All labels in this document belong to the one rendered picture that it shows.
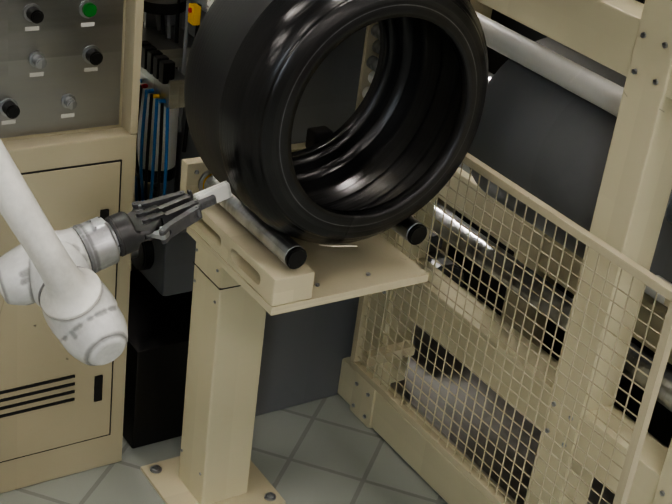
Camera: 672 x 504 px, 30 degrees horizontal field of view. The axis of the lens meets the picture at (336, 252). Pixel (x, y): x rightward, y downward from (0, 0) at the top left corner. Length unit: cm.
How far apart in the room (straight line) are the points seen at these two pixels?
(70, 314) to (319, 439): 146
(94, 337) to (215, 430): 100
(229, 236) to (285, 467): 97
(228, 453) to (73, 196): 73
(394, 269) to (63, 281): 79
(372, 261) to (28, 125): 78
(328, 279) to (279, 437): 98
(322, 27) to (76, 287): 59
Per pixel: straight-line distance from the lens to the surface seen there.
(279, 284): 233
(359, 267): 253
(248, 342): 288
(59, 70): 272
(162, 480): 318
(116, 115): 281
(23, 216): 198
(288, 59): 213
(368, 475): 329
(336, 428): 343
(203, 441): 301
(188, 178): 256
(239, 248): 243
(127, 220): 222
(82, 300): 204
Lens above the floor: 201
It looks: 28 degrees down
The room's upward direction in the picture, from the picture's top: 8 degrees clockwise
